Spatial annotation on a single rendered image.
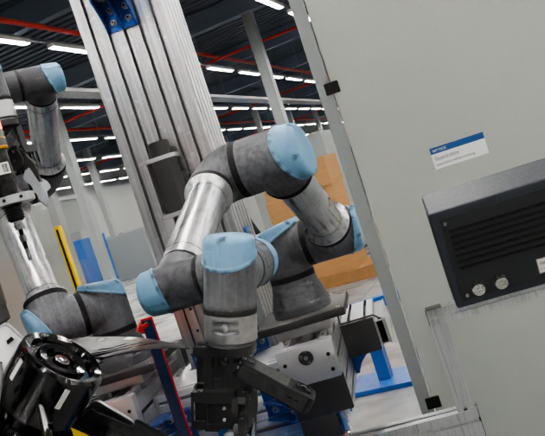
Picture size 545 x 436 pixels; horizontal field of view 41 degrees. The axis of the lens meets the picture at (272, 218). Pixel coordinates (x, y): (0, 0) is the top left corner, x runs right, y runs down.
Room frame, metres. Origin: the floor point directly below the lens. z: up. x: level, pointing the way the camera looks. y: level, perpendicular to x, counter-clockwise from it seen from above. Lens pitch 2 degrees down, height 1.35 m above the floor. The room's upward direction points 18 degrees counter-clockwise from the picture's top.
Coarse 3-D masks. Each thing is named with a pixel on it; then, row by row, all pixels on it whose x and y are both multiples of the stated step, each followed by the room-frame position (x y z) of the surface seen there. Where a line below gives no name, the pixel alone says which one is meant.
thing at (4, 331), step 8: (0, 328) 1.05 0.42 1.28; (8, 328) 1.05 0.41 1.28; (0, 336) 1.04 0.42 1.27; (8, 336) 1.04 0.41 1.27; (16, 336) 1.04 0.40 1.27; (0, 344) 1.03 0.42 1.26; (8, 344) 1.03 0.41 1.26; (16, 344) 1.03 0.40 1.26; (0, 352) 1.03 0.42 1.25; (8, 352) 1.03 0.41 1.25; (0, 360) 1.02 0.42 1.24; (8, 360) 1.02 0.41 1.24
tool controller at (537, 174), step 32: (544, 160) 1.31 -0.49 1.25; (448, 192) 1.33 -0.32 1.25; (480, 192) 1.27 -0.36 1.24; (512, 192) 1.24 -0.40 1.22; (544, 192) 1.23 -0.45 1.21; (448, 224) 1.26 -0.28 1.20; (480, 224) 1.26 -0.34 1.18; (512, 224) 1.25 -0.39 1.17; (544, 224) 1.24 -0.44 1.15; (448, 256) 1.28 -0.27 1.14; (480, 256) 1.27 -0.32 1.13; (512, 256) 1.27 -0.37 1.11; (544, 256) 1.26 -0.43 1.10; (480, 288) 1.27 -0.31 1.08; (512, 288) 1.29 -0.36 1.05
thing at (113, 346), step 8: (80, 344) 1.29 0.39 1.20; (88, 344) 1.28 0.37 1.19; (96, 344) 1.27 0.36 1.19; (104, 344) 1.26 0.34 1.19; (112, 344) 1.23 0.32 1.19; (120, 344) 1.22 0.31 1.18; (128, 344) 1.22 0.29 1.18; (136, 344) 1.23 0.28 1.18; (144, 344) 1.24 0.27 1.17; (152, 344) 1.24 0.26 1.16; (160, 344) 1.25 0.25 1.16; (168, 344) 1.27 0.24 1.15; (176, 344) 1.29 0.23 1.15; (96, 352) 1.17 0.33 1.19; (104, 352) 1.16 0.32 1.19; (112, 352) 1.15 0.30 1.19; (120, 352) 1.14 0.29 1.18; (128, 352) 1.15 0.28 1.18
